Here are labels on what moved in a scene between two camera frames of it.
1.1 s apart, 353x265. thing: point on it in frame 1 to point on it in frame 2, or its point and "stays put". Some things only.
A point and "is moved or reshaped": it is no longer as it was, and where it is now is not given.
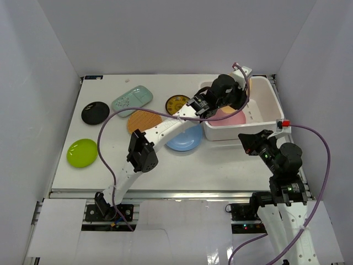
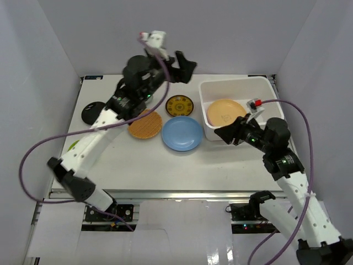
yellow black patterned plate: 175,102 stays put
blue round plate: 186,139 stays put
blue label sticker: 93,77 stays put
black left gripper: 239,97 to 173,71
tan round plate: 228,109 is moved or reshaped
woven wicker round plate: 142,120 stays put
